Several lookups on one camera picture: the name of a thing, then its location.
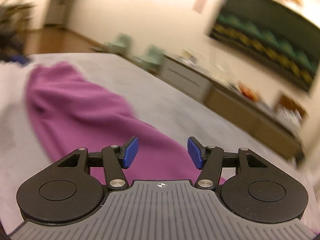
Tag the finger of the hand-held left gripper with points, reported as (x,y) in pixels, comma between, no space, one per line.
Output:
(21,59)

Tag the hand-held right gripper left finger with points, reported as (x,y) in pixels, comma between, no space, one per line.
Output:
(131,152)

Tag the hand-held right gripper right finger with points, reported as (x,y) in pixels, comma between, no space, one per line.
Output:
(194,152)

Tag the purple garment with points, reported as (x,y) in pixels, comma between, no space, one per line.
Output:
(82,115)

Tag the dark blurred stand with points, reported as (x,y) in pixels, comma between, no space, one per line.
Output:
(15,10)

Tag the grey and brown sideboard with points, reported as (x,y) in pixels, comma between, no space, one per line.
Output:
(225,105)

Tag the red fruit plate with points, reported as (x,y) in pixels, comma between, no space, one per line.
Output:
(247,91)

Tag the green plastic chair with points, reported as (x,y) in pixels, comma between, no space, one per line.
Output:
(121,42)
(151,58)

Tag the white storage basket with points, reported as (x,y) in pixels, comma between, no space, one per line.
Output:
(291,117)

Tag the wooden framed board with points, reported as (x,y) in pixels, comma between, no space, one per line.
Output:
(290,102)

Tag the pink hanging paper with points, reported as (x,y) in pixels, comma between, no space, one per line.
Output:
(200,2)

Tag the dark patterned wall tapestry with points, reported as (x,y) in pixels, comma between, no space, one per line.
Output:
(265,35)

